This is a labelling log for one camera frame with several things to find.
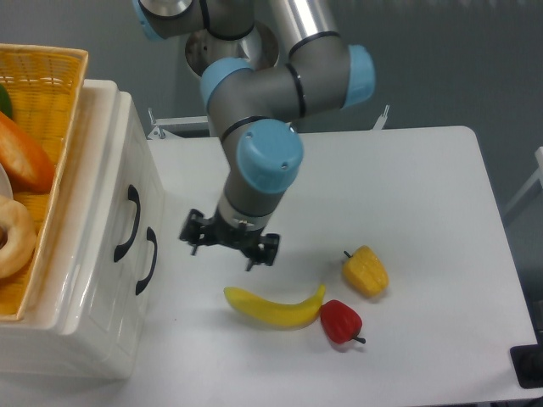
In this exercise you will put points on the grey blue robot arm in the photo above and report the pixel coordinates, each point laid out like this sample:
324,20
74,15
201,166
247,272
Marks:
251,111

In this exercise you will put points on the green toy vegetable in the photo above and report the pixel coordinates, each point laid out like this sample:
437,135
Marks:
6,106

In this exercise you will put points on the beige toy donut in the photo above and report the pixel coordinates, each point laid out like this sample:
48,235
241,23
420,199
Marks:
19,226

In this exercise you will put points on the orange toy baguette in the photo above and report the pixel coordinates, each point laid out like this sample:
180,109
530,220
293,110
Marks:
24,160

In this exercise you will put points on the white drawer cabinet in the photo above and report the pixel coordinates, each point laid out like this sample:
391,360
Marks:
40,343

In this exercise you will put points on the black lower drawer handle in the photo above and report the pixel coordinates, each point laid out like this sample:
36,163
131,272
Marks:
143,283

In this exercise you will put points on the white frame at right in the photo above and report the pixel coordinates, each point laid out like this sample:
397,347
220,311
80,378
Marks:
523,197

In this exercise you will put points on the white table frame bracket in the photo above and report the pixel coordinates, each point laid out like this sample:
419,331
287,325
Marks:
382,119

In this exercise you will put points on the yellow toy bell pepper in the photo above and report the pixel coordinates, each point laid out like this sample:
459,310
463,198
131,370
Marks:
365,272

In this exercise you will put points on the red toy bell pepper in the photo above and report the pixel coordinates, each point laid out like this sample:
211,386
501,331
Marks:
341,323

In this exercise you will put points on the yellow toy banana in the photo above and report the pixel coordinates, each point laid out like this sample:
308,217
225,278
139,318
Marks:
275,314

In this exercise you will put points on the yellow wicker basket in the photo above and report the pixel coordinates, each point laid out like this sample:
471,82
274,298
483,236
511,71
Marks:
44,84

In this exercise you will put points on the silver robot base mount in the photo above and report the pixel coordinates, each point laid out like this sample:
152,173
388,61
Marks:
259,48

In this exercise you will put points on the white drawer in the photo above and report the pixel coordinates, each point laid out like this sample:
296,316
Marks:
116,254

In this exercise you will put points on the black device at edge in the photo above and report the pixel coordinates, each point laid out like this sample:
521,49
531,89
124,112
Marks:
527,363

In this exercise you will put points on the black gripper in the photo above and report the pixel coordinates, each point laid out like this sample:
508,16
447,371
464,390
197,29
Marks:
200,231

